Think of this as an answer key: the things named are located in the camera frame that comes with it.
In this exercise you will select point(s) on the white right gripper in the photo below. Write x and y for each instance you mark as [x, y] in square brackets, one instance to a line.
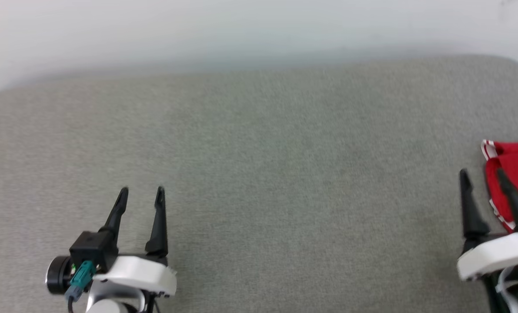
[498, 254]

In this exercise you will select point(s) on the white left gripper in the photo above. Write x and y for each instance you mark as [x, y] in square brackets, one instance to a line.
[139, 274]

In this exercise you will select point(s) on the red and white garment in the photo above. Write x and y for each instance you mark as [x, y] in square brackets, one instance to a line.
[517, 174]

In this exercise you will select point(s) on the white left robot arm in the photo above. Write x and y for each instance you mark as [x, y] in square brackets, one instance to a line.
[115, 304]

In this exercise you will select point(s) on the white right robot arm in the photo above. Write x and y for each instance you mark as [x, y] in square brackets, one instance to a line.
[517, 293]

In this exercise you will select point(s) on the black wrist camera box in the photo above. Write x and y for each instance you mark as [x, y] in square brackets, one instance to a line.
[91, 252]

